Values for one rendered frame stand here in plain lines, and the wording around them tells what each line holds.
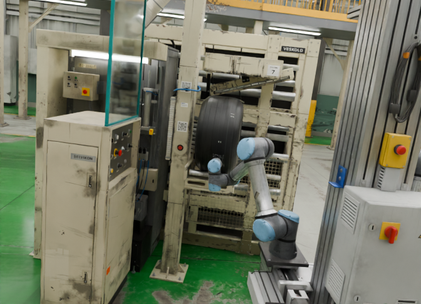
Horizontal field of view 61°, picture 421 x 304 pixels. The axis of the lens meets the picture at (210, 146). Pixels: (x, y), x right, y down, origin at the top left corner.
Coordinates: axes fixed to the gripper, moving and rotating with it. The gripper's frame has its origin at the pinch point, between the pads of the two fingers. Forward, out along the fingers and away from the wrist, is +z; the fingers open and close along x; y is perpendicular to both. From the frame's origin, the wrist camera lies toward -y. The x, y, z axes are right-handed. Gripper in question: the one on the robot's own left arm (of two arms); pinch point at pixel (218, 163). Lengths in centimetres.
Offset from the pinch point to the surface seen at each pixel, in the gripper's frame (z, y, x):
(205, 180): 10.5, -14.6, 8.8
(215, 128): -4.7, 23.6, 4.7
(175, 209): 23, -42, 31
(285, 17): 552, 268, -67
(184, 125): 14.6, 22.7, 29.3
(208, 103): 4.9, 40.3, 12.5
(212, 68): 35, 70, 17
